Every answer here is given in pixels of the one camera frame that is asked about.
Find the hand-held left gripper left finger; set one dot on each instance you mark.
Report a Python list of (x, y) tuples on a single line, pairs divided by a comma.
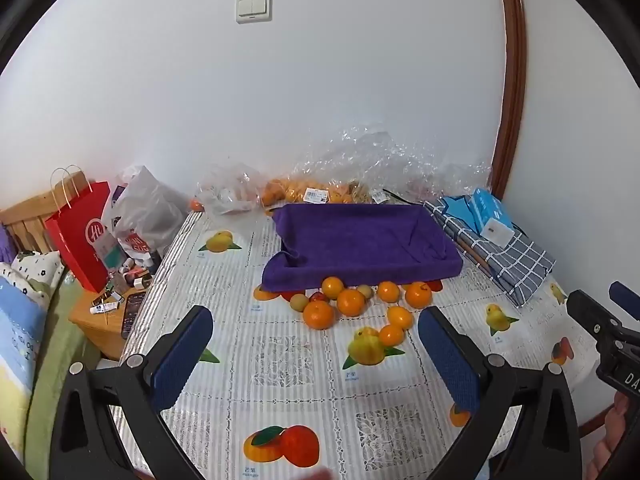
[(182, 360)]

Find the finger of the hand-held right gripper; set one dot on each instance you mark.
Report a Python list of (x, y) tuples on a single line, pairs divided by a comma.
[(587, 310), (625, 297)]

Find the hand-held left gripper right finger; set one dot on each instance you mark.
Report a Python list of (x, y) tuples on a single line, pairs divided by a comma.
[(450, 355)]

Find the pile of oranges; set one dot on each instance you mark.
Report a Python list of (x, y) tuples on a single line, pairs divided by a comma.
[(350, 302)]

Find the small red apple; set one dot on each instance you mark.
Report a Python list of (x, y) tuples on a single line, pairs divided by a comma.
[(435, 285), (287, 296), (320, 296)]

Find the purple towel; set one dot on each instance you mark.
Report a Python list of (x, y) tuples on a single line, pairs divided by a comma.
[(350, 240)]

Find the clear bag of brown fruits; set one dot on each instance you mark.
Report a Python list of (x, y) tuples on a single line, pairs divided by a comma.
[(400, 170)]

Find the person's right hand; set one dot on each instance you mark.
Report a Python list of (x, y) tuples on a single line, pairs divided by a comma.
[(617, 440)]

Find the black phone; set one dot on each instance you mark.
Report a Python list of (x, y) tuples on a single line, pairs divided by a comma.
[(132, 315)]

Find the grey plaid cloth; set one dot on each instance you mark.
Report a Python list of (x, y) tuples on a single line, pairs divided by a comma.
[(520, 265)]

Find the white tube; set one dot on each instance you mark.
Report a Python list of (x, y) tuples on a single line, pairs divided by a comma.
[(105, 306)]

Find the wooden nightstand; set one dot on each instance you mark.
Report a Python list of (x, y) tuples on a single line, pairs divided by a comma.
[(92, 322)]

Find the cluster of small bottles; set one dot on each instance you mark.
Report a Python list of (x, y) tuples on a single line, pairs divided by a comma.
[(132, 272)]

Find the fruit print tablecloth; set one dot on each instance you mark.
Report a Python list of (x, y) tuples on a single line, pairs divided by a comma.
[(280, 320)]

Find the small white box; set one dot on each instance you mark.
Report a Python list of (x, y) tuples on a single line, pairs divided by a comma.
[(497, 232)]

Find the green bedsheet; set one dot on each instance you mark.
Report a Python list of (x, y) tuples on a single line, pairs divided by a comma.
[(55, 350)]

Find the blue tissue pack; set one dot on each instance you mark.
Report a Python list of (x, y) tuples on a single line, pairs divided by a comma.
[(492, 207)]

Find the white plastic bag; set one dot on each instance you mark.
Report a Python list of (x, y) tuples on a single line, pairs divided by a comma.
[(150, 210)]

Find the lone orange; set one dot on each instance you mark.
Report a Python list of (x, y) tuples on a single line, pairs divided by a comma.
[(196, 205)]

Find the red paper bag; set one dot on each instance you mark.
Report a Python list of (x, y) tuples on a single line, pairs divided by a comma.
[(75, 240)]

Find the blue printed blanket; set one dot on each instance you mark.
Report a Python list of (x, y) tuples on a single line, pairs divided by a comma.
[(17, 350)]

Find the white patterned pillow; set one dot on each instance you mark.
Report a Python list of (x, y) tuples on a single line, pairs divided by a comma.
[(37, 270)]

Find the crumpled clear plastic bag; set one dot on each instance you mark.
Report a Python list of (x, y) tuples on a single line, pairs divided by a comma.
[(230, 195)]

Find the wooden headboard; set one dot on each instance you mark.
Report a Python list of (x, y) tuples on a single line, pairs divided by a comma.
[(30, 215)]

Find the purple cloth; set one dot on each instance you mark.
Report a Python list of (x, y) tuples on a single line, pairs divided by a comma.
[(4, 245)]

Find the brown wooden door frame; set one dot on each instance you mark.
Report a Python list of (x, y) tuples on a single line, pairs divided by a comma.
[(515, 60)]

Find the white light switch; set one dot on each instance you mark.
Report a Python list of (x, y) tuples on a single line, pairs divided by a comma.
[(254, 8)]

